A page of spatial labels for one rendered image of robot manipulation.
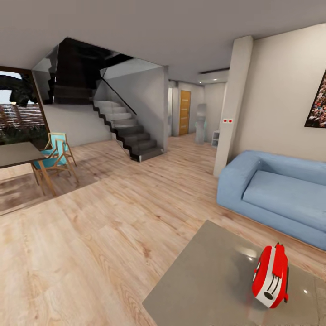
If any radio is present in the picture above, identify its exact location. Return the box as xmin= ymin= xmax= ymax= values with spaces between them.
xmin=252 ymin=243 xmax=289 ymax=308

